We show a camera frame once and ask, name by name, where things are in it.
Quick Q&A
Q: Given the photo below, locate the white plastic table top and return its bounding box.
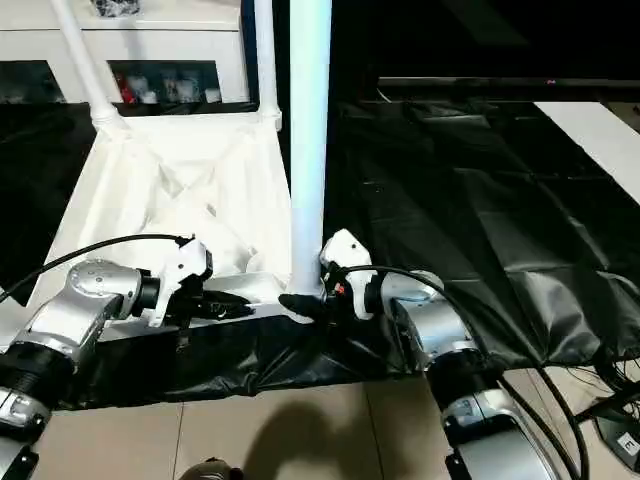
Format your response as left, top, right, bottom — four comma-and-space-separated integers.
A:
0, 110, 321, 351

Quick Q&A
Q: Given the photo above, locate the white plastic table leg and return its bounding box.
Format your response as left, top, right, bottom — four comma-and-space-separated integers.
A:
253, 0, 284, 132
48, 0, 132, 144
288, 0, 334, 301

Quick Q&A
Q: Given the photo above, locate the black mat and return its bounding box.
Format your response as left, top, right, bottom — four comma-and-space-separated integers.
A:
0, 97, 640, 411

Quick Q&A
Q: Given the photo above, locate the white cabinet with glass doors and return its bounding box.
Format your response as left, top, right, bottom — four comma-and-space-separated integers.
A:
0, 0, 261, 106

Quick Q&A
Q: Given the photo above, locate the long black bar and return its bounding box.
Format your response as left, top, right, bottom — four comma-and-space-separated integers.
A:
377, 76, 640, 89

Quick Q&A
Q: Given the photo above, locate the black stick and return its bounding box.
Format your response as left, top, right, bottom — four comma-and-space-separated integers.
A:
573, 384, 640, 422

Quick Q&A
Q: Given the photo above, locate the flat white board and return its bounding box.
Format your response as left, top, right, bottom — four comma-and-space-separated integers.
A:
532, 101, 640, 209

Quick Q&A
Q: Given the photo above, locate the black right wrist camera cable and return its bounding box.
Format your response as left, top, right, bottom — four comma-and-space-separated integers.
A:
327, 264, 599, 480

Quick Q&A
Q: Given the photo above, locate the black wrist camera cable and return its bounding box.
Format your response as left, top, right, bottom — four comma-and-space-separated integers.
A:
0, 232, 197, 301
327, 264, 599, 480

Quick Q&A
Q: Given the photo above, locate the black left wrist camera cable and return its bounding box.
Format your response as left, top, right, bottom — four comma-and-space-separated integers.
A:
0, 232, 197, 301

